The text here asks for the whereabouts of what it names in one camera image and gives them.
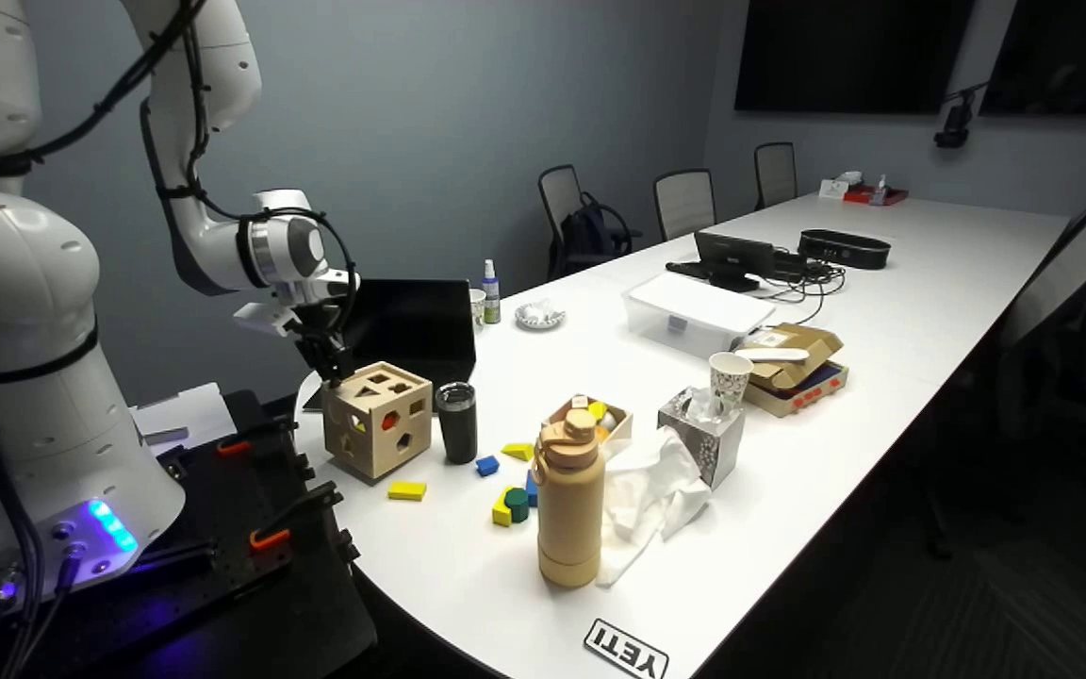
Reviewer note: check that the black orange clamp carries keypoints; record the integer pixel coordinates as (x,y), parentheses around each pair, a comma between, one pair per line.
(247,444)
(283,521)

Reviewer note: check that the white flat board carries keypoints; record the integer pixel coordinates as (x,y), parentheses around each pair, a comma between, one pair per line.
(187,412)

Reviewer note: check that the small blue block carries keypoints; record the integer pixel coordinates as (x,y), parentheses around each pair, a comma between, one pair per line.
(487,465)

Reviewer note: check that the white round disc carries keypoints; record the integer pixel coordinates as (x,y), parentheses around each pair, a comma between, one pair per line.
(541,313)

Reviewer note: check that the black tumbler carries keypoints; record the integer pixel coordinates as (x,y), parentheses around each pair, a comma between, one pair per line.
(459,421)

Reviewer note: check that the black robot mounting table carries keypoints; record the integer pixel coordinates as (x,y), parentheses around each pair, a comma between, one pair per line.
(253,605)

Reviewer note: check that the small yellow block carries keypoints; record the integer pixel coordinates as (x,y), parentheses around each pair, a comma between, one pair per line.
(519,449)

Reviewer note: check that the black desk phone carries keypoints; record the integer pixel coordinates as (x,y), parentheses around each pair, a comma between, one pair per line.
(738,259)

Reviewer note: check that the black backpack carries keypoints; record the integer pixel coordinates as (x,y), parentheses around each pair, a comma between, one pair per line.
(597,235)

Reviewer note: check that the black oblong case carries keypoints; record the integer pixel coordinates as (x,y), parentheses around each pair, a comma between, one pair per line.
(842,248)

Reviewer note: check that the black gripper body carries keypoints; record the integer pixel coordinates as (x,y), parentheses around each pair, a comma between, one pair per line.
(327,326)

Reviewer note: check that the black laptop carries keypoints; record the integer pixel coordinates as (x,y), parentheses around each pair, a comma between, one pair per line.
(417,326)

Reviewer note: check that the open cardboard box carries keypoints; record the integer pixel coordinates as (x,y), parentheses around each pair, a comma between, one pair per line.
(800,365)

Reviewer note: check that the green block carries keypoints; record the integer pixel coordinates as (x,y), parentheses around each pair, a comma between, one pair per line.
(519,499)

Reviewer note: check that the white plastic container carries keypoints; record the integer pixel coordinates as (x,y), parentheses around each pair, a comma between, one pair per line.
(698,307)

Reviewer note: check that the black wall camera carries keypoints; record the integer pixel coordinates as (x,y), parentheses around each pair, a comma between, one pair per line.
(960,118)

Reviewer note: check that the wooden shape sorter cube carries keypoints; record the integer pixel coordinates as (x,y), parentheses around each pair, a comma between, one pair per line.
(377,421)

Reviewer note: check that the clear plastic bag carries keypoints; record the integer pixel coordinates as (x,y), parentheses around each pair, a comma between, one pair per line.
(659,494)

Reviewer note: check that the black wall television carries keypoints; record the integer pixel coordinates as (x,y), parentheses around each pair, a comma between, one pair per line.
(850,50)
(1064,57)

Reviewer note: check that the YETI sticker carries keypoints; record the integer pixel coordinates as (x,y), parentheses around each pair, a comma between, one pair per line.
(622,649)

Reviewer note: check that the white small item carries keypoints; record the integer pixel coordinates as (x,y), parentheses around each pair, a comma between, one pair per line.
(834,189)

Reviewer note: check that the blue spray bottle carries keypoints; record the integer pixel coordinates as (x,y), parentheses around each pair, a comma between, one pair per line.
(492,292)

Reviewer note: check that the grey white tissue box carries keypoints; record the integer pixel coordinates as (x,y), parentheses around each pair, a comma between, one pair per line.
(698,435)

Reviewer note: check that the wooden tray with blocks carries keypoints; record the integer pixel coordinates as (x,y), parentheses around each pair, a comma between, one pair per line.
(612,421)

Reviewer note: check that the tan water bottle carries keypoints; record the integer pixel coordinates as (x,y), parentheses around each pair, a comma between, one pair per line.
(566,509)

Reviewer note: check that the red flat item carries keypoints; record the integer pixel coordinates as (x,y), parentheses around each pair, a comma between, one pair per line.
(876,199)

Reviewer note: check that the yellow rectangular block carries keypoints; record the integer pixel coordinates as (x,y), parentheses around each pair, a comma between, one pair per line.
(410,493)

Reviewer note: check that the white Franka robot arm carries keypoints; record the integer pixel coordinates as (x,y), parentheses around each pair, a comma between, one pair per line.
(15,288)

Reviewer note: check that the white paper cup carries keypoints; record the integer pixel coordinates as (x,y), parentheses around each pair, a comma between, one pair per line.
(729,378)

